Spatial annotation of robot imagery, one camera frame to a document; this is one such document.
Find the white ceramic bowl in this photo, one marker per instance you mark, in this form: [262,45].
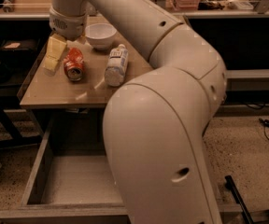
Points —
[100,35]

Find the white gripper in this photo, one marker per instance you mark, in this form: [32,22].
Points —
[68,27]

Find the red coke can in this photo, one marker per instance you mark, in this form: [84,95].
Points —
[74,65]

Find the white plastic bottle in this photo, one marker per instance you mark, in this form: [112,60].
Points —
[116,66]

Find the open grey top drawer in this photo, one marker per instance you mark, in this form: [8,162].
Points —
[70,182]

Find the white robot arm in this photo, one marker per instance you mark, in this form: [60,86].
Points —
[153,125]

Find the black metal bar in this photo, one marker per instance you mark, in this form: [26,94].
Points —
[231,186]

